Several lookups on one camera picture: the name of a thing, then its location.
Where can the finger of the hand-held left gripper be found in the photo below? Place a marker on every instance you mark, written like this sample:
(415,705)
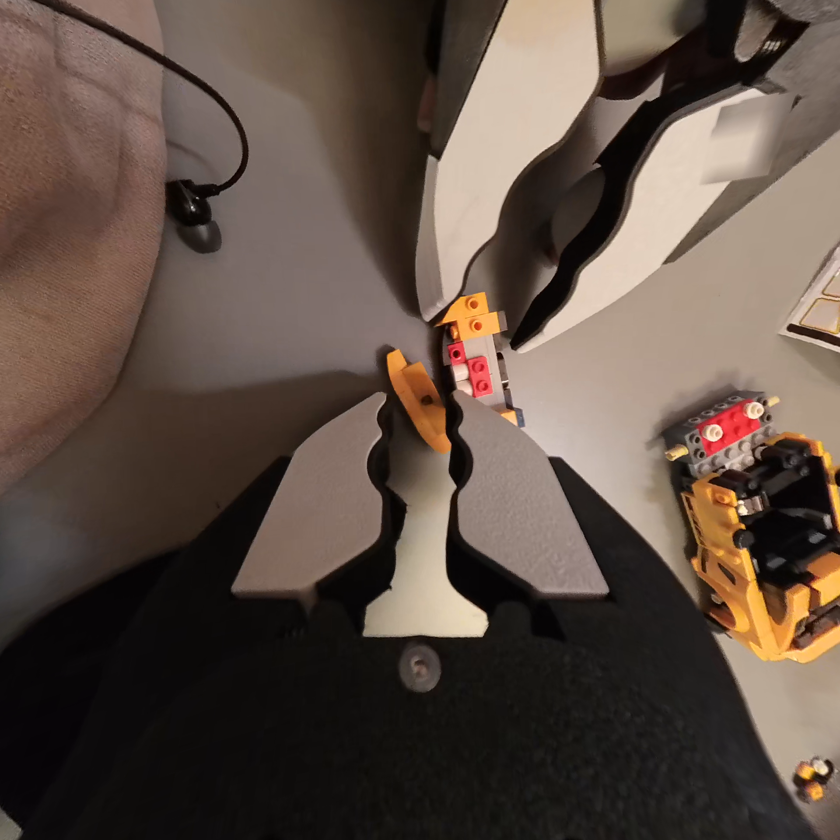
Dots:
(683,171)
(505,131)

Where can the orange arch lego piece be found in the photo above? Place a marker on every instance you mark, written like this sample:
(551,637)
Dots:
(423,400)

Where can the yellow lego car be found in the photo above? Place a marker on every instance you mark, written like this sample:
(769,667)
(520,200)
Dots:
(768,538)

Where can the sticker sheet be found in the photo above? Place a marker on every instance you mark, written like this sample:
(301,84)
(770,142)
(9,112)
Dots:
(817,302)

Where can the small lego parts cluster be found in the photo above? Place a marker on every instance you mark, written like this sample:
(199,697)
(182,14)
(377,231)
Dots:
(817,780)

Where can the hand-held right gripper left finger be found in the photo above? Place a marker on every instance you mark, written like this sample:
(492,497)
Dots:
(322,525)

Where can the orange red grey lego assembly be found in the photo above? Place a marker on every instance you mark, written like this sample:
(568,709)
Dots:
(475,361)

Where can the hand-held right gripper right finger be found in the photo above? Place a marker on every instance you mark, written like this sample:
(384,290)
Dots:
(532,525)

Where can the beige garment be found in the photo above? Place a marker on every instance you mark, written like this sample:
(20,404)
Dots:
(66,223)

